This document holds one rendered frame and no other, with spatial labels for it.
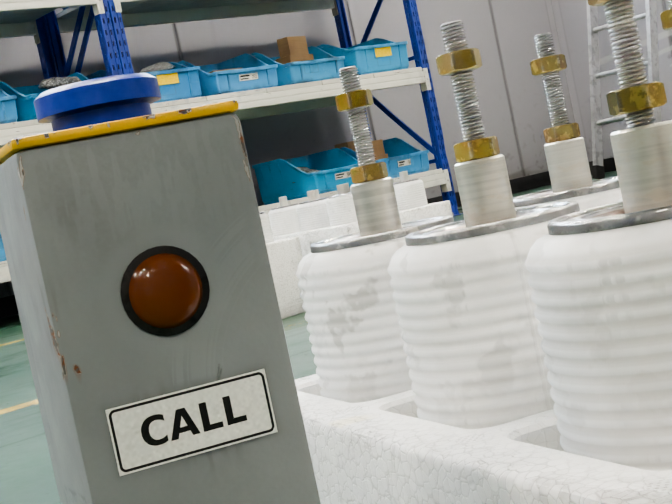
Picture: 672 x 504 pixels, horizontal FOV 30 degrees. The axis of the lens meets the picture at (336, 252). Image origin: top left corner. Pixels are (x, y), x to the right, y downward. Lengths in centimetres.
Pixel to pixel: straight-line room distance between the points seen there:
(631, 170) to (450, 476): 12
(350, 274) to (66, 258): 26
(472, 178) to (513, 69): 768
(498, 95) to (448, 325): 757
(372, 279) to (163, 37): 596
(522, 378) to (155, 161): 19
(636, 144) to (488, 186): 12
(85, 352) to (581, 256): 16
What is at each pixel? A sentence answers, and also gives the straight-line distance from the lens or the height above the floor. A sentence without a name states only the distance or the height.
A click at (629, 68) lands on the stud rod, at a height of 30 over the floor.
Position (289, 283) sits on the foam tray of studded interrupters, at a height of 8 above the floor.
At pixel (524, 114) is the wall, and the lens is 821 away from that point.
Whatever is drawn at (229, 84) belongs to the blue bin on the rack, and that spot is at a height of 83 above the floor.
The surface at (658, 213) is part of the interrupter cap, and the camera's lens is 41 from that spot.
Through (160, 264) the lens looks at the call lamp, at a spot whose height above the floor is 27.
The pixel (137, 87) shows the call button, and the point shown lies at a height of 32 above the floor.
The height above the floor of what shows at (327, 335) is 21.
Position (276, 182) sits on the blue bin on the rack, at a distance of 625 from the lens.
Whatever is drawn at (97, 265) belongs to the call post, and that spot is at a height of 27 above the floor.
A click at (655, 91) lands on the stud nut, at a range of 44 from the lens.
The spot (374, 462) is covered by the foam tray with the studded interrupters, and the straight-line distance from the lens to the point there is 52.
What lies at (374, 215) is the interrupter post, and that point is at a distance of 64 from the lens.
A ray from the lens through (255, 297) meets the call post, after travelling 39.
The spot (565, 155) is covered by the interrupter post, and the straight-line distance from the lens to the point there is 69.
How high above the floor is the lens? 28
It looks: 3 degrees down
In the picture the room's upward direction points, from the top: 12 degrees counter-clockwise
